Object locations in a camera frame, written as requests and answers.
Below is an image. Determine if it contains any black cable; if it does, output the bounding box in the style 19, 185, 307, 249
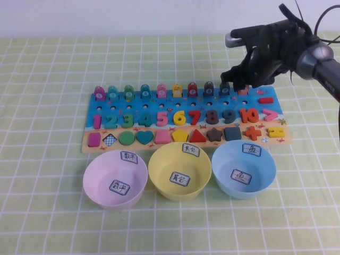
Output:
314, 4, 340, 45

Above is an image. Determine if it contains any green checked tablecloth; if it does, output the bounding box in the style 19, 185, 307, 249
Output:
0, 31, 340, 255

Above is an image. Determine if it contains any brown fish piece 8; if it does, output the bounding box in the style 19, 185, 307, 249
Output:
203, 81, 215, 97

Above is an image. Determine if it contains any teal number 2 piece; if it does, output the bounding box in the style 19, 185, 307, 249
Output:
103, 114, 118, 130

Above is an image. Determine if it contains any green fish piece 3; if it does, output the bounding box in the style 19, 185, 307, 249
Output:
124, 84, 135, 101

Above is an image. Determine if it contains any green circle piece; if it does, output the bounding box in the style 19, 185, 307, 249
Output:
118, 131, 134, 146

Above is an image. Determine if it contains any purple rectangle piece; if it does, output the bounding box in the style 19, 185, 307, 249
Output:
88, 132, 101, 148

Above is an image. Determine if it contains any brown number 8 piece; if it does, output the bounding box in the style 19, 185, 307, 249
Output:
206, 110, 220, 125

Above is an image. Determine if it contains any dark grey fish piece 9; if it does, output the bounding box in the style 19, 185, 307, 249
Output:
219, 81, 231, 96

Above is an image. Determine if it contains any brown star piece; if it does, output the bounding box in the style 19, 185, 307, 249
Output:
206, 127, 224, 143

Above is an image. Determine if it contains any pink greater-than sign piece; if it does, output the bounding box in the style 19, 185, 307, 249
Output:
262, 108, 279, 122

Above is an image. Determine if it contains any dark grey square piece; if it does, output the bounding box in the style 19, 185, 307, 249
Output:
224, 126, 242, 141

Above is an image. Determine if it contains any yellow plastic bowl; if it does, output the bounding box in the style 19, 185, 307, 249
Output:
148, 142, 213, 202

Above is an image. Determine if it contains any teal heart piece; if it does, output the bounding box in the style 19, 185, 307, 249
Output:
135, 130, 155, 146

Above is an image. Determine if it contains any red fish piece 7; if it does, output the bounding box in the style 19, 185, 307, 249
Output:
187, 82, 199, 98

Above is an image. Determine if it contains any yellow equals sign piece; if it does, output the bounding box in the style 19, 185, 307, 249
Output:
267, 126, 285, 138

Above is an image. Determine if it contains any pink number 5 piece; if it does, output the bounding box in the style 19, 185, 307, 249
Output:
156, 111, 170, 128

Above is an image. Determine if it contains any colourful wooden puzzle board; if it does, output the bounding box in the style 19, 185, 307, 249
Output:
81, 85, 293, 155

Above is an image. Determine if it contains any purple number 1 piece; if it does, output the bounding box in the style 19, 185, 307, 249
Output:
92, 114, 103, 130

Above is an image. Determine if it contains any pink fish piece 5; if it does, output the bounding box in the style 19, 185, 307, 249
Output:
156, 83, 167, 99

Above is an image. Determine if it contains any red number 7 piece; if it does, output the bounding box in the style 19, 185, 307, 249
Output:
189, 110, 202, 125

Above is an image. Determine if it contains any dark grey number 9 piece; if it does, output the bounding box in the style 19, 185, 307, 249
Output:
222, 109, 236, 125

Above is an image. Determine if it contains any pink plastic bowl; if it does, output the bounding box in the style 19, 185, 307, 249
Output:
82, 149, 148, 212

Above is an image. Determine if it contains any yellow number 6 piece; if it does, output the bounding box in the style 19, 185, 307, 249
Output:
173, 110, 188, 126

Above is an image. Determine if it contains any purple fish piece 1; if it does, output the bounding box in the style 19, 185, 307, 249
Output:
94, 86, 106, 101

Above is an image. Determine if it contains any blue-green number 4 piece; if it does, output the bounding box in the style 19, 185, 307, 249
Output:
138, 113, 152, 128

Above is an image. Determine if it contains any red triangle piece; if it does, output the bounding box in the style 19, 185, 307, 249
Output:
189, 129, 207, 143

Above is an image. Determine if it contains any orange plus sign piece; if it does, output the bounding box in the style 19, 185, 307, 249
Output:
244, 126, 262, 140

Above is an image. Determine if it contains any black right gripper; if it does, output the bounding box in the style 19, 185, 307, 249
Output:
220, 21, 309, 90

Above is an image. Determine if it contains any orange number 10 piece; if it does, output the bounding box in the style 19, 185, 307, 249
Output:
239, 108, 260, 123

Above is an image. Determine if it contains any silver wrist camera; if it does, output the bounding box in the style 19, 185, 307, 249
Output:
225, 32, 244, 48

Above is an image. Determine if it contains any pink trapezoid piece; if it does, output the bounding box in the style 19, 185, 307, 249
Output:
155, 130, 171, 145

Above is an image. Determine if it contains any blue plastic bowl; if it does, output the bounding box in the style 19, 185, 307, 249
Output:
211, 140, 277, 200

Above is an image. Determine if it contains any yellow pentagon piece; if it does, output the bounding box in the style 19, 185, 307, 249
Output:
171, 129, 189, 143

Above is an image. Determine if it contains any green number 3 piece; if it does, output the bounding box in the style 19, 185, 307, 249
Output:
121, 113, 135, 129

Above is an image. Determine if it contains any teal fish piece 2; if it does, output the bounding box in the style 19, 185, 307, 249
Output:
107, 85, 118, 101

